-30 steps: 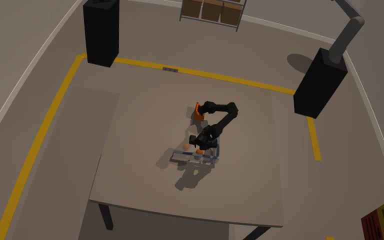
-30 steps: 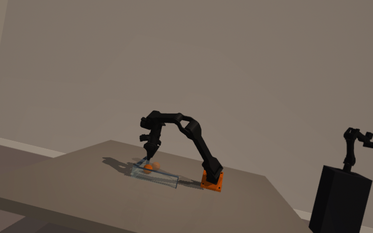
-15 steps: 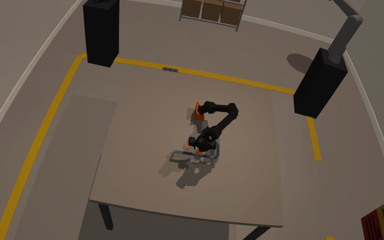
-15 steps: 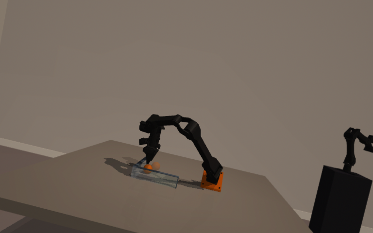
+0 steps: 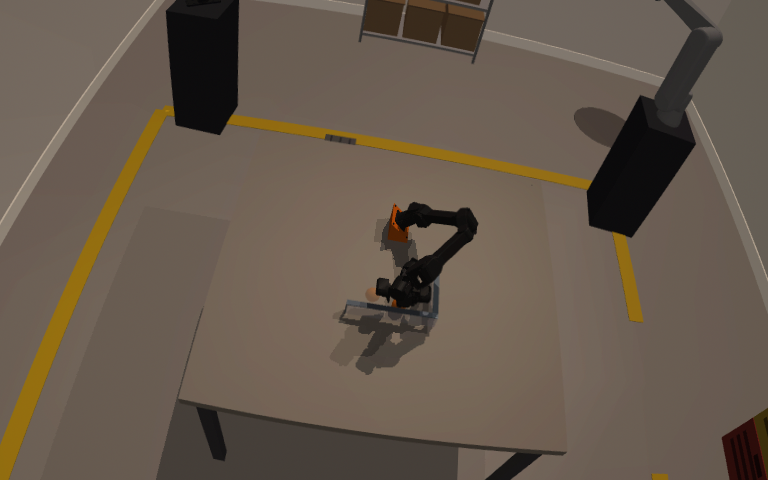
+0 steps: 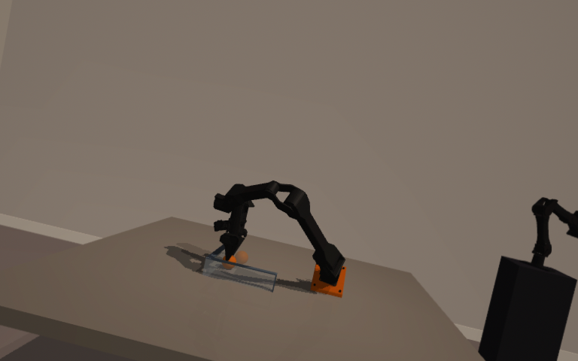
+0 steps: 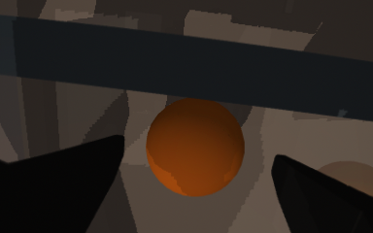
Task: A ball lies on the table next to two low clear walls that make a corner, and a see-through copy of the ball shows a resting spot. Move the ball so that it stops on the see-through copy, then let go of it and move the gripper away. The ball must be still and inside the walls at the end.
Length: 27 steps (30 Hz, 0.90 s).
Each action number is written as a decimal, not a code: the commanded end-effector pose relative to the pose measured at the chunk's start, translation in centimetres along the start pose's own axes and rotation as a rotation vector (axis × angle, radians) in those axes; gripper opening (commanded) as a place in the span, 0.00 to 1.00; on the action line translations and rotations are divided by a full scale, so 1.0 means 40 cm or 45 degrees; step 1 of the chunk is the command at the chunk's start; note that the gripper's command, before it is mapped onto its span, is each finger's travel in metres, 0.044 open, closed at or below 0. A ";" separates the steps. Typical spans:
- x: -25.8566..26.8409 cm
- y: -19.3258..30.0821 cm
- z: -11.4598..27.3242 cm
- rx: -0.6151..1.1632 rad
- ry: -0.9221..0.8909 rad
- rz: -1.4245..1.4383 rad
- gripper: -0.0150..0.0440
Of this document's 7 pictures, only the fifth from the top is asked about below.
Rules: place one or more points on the clear low corner walls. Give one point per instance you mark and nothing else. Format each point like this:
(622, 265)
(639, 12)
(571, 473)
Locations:
(400, 317)

